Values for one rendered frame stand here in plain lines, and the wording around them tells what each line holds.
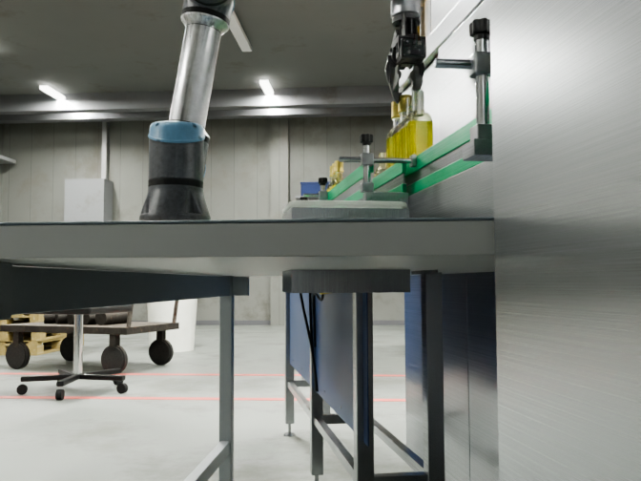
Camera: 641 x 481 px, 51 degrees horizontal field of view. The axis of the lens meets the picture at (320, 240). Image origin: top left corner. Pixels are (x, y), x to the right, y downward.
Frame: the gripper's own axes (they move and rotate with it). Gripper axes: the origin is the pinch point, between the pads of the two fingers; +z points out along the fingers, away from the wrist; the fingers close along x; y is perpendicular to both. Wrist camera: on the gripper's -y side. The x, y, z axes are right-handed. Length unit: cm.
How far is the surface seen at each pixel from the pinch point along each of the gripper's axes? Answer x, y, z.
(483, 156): -15, 88, 31
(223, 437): -45, -54, 94
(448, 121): 11.8, -1.1, 5.1
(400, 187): -6.4, 17.8, 25.0
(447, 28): 12.7, -2.9, -20.2
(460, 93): 11.9, 7.4, 0.0
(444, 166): -3.9, 40.9, 24.2
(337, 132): 153, -963, -209
